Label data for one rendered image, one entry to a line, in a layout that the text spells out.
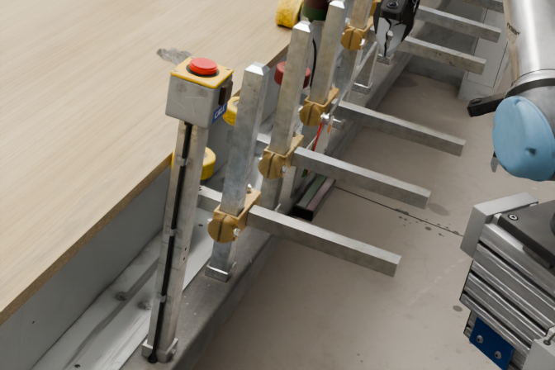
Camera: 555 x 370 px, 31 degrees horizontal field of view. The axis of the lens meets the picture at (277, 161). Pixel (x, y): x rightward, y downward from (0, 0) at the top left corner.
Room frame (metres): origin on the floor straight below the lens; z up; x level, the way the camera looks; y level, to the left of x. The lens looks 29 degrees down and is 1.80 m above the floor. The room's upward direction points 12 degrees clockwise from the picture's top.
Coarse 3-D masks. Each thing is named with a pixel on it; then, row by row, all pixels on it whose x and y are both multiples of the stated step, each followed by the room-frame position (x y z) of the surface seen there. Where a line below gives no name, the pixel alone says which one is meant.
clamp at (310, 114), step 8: (336, 88) 2.08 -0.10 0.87; (328, 96) 2.03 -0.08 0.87; (336, 96) 2.06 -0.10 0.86; (304, 104) 1.98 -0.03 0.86; (312, 104) 1.97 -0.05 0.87; (320, 104) 1.98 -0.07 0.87; (328, 104) 2.00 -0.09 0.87; (304, 112) 1.96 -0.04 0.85; (312, 112) 1.96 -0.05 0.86; (320, 112) 1.96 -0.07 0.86; (328, 112) 2.02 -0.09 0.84; (304, 120) 1.96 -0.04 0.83; (312, 120) 1.96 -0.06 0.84
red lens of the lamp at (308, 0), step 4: (304, 0) 2.00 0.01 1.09; (308, 0) 1.99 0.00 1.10; (312, 0) 1.98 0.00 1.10; (316, 0) 1.98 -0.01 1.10; (320, 0) 1.98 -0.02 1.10; (324, 0) 1.99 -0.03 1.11; (328, 0) 1.99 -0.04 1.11; (308, 4) 1.99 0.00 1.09; (312, 4) 1.98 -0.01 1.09; (316, 4) 1.98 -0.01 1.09; (320, 4) 1.98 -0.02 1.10; (324, 4) 1.99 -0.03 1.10; (328, 4) 1.99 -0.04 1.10; (316, 8) 1.98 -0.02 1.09; (320, 8) 1.98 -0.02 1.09; (324, 8) 1.99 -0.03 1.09
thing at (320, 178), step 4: (320, 176) 1.96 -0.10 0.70; (324, 176) 1.96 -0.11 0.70; (316, 180) 1.94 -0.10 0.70; (320, 180) 1.94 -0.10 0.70; (324, 180) 1.95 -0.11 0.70; (312, 184) 1.91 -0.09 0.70; (316, 184) 1.92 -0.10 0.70; (320, 184) 1.92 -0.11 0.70; (312, 188) 1.90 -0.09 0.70; (316, 188) 1.90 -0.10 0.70; (308, 192) 1.88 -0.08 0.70; (312, 192) 1.88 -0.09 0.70; (304, 196) 1.86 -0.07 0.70; (308, 196) 1.86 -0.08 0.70; (312, 196) 1.86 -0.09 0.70; (304, 200) 1.84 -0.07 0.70; (308, 200) 1.84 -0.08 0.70; (300, 204) 1.82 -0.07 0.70; (304, 204) 1.82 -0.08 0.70
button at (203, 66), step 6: (192, 60) 1.27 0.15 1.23; (198, 60) 1.27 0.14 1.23; (204, 60) 1.27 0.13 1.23; (210, 60) 1.28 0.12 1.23; (192, 66) 1.25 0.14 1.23; (198, 66) 1.25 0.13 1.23; (204, 66) 1.25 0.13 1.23; (210, 66) 1.26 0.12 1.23; (216, 66) 1.27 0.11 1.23; (198, 72) 1.25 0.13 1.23; (204, 72) 1.25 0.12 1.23; (210, 72) 1.25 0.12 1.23
